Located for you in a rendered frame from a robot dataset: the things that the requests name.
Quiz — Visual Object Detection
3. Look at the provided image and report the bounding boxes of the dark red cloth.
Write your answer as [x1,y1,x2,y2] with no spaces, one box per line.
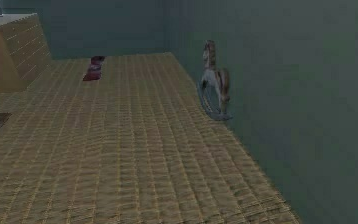
[82,55,106,82]

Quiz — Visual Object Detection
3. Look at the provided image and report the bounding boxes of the brown wooden cabinet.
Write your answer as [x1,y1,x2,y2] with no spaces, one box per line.
[0,12,53,94]

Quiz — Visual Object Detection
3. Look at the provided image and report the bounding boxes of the grey brown rocking horse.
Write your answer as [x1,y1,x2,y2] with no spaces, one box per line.
[196,39,234,122]

